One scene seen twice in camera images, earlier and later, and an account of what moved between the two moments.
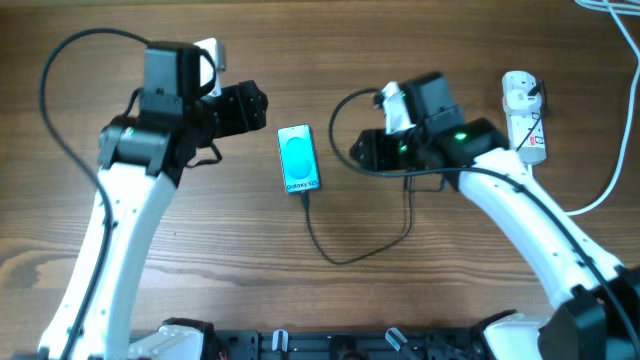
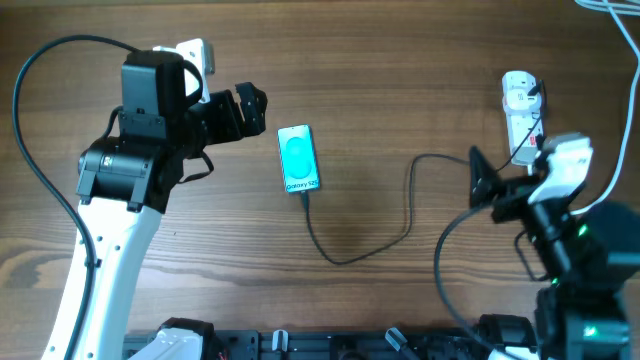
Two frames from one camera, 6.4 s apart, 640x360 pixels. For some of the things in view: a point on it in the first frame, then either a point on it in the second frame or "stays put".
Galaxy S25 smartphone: (299, 159) stays put
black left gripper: (245, 111) stays put
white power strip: (525, 128) stays put
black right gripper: (376, 153) to (485, 182)
